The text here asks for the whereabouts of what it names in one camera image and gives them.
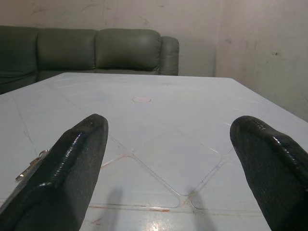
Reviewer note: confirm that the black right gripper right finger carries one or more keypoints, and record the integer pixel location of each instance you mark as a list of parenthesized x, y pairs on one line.
[(272, 173)]

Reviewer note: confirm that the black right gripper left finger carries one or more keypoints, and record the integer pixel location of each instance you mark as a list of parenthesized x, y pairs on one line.
[(72, 168)]

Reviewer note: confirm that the round pale table hole cap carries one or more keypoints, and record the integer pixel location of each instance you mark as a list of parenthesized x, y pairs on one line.
[(142, 99)]

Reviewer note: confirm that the light blue plastic table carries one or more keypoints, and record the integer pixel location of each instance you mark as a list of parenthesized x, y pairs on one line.
[(168, 134)]

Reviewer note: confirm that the dark green leather sofa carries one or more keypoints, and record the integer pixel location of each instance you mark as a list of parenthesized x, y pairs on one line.
[(127, 48)]

